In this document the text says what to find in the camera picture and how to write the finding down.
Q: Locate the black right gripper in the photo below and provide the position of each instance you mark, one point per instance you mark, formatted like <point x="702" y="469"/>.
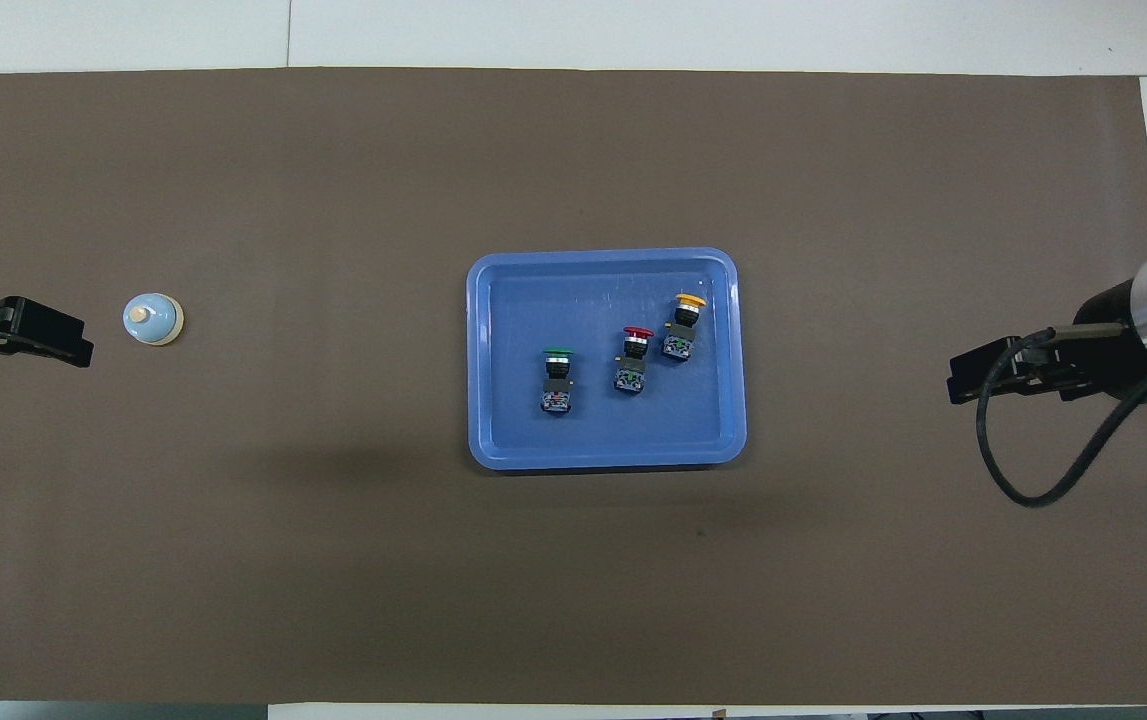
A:
<point x="1098" y="350"/>

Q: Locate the light blue service bell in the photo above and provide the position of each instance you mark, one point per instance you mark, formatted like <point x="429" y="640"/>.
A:
<point x="150" y="320"/>

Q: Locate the yellow mushroom push button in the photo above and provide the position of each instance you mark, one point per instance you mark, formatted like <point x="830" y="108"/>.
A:
<point x="683" y="325"/>

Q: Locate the red mushroom push button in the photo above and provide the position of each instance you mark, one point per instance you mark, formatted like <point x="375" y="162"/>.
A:
<point x="633" y="360"/>

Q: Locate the green push button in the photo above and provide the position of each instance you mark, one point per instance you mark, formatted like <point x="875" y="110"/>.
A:
<point x="557" y="385"/>

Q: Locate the blue plastic tray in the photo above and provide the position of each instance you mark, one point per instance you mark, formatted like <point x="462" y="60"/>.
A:
<point x="523" y="430"/>

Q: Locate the brown table mat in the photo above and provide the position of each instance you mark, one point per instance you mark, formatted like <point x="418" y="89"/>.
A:
<point x="333" y="560"/>

